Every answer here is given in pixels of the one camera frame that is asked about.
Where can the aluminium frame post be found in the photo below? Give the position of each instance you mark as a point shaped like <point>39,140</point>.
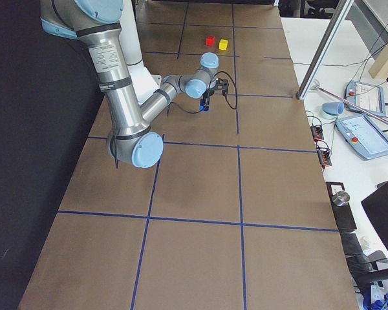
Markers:
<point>338,17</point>

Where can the blue wooden block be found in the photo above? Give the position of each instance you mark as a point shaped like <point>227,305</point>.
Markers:
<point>204,107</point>

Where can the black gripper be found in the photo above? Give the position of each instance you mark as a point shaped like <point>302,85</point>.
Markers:
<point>207,95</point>

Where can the near teach pendant tablet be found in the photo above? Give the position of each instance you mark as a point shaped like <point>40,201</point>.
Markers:
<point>363,136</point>

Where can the far teach pendant tablet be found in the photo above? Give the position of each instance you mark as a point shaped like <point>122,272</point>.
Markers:
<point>366,96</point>

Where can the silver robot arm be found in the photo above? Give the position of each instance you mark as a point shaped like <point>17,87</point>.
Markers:
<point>108,30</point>

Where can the light blue joint cap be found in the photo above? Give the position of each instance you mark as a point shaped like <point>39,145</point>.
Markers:
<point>333,108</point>

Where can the metal cylinder weight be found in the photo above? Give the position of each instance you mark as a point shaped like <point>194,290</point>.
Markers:
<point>340,198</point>

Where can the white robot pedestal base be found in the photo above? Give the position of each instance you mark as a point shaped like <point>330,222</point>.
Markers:
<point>144,82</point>

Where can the black orange connector block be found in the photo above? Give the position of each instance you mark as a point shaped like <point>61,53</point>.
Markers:
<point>317,132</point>

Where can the red wooden block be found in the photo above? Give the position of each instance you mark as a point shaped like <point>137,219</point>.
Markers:
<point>210,41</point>

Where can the yellow wooden block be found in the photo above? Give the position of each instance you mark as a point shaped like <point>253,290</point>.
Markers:
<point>223,44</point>

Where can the black box under cylinder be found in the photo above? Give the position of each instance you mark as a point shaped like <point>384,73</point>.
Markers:
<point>343,215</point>

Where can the teach pendant tablet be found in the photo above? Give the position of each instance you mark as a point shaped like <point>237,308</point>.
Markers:
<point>366,96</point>
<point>363,136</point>

